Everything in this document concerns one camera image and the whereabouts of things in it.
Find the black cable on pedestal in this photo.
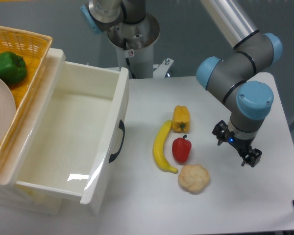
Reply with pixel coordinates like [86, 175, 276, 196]
[122, 38, 137, 79]

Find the white open drawer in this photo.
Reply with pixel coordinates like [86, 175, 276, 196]
[16, 62, 129, 208]

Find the red bell pepper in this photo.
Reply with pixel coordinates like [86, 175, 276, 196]
[172, 135, 192, 164]

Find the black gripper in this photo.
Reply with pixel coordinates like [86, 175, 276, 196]
[212, 120, 262, 167]

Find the yellow banana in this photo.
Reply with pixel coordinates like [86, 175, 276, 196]
[152, 120, 178, 174]

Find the round cream bread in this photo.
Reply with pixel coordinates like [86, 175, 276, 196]
[178, 164, 210, 193]

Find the green bell pepper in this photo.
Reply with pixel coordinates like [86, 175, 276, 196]
[0, 51, 27, 85]

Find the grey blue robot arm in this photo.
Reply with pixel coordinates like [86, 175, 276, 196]
[80, 0, 283, 167]

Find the yellow bell pepper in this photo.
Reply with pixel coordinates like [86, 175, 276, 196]
[172, 105, 190, 133]

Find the white drawer cabinet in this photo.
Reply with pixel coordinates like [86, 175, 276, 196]
[0, 49, 99, 213]

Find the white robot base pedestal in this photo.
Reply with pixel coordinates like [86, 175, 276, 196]
[107, 13, 174, 79]

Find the yellow woven basket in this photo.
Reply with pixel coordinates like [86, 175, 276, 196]
[0, 26, 52, 162]

